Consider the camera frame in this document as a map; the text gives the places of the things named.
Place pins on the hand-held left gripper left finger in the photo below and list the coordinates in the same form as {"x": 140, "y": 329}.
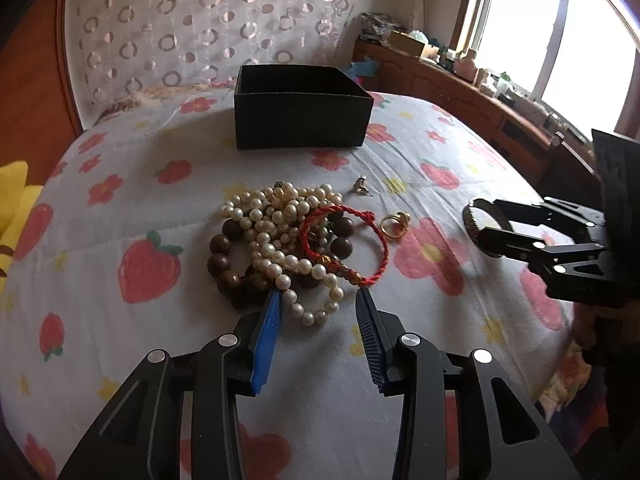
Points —
{"x": 267, "y": 340}

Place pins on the dark patterned bangle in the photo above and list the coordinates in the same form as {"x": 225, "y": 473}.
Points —
{"x": 469, "y": 222}

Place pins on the strawberry print bedsheet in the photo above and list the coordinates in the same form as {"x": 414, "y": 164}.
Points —
{"x": 125, "y": 220}

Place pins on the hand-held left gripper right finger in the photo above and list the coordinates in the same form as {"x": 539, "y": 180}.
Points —
{"x": 370, "y": 340}

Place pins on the small silver earring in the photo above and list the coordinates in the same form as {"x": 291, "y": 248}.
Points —
{"x": 361, "y": 183}

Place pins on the pink jug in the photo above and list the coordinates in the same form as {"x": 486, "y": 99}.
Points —
{"x": 465, "y": 65}

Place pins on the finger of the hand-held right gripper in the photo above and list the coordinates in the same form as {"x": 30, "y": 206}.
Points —
{"x": 550, "y": 215}
{"x": 515, "y": 247}

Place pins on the green capped bottle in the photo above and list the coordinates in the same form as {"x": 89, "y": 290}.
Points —
{"x": 502, "y": 85}

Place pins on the window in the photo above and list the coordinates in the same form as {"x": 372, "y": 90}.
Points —
{"x": 525, "y": 20}

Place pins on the circle patterned sheer curtain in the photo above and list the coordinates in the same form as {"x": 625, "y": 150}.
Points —
{"x": 200, "y": 20}

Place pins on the person's right hand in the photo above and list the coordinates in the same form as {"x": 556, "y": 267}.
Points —
{"x": 586, "y": 330}

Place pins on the open brown cardboard box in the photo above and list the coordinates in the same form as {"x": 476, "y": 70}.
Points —
{"x": 405, "y": 42}

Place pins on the long wooden cabinet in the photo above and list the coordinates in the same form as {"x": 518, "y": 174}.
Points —
{"x": 450, "y": 90}

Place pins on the blue plastic bag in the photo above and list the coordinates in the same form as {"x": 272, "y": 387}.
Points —
{"x": 362, "y": 67}

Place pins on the yellow plush toy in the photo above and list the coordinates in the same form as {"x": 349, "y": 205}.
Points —
{"x": 15, "y": 195}

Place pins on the black cardboard box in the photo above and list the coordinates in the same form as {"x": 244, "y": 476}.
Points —
{"x": 300, "y": 120}

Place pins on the pile of patterned bags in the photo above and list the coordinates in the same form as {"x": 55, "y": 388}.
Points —
{"x": 380, "y": 27}

